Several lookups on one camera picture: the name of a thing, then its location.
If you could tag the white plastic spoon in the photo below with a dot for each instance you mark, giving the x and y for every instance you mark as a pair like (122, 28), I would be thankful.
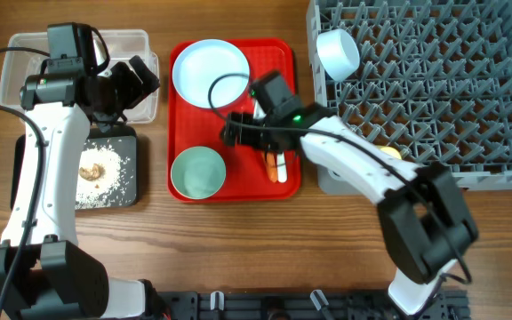
(281, 168)

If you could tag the light blue plate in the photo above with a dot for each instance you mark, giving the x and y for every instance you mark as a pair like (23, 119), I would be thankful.
(201, 63)

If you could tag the clear plastic waste bin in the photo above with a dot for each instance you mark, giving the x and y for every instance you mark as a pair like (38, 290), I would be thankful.
(122, 45)

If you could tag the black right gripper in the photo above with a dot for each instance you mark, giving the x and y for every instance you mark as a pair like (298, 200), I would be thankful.
(236, 131)

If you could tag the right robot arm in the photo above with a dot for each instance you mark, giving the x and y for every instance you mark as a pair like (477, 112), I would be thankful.
(425, 221)

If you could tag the green bowl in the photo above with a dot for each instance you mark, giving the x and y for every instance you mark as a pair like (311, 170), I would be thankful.
(198, 173)

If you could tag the light blue bowl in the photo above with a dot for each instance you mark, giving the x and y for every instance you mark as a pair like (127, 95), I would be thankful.
(338, 54)

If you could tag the orange carrot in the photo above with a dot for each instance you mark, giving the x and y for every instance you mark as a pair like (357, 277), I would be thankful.
(270, 165)

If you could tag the brown food scrap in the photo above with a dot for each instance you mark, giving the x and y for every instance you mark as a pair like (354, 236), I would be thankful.
(91, 173)

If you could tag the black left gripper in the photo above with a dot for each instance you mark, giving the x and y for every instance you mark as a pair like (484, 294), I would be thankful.
(134, 91)

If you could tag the grey dishwasher rack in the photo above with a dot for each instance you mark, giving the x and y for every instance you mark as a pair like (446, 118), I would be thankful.
(434, 81)

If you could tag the white rice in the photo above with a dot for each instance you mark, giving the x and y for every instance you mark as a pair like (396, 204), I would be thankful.
(117, 185)

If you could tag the yellow plastic cup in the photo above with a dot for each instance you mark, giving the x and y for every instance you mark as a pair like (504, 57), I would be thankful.
(390, 151)

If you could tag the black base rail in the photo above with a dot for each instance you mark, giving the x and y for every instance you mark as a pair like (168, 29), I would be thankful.
(354, 305)

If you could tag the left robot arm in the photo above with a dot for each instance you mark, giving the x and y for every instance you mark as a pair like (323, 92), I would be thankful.
(44, 274)

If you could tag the black waste tray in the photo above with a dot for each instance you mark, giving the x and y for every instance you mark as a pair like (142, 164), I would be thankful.
(123, 139)

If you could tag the red serving tray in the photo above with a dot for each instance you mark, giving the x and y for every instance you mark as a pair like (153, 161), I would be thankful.
(189, 126)

